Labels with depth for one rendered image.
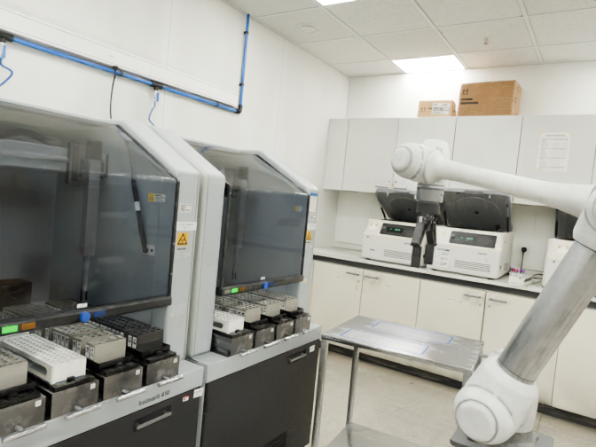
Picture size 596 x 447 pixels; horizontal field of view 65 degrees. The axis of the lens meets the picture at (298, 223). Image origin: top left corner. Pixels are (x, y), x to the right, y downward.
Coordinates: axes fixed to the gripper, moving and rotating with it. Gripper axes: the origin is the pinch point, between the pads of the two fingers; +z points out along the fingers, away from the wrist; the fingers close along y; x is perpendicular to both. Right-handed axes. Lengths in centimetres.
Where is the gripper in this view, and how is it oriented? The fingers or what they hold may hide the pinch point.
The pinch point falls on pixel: (422, 262)
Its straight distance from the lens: 163.0
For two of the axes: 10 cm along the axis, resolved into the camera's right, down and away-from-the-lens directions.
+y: 5.4, 0.1, 8.4
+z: -0.9, 9.9, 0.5
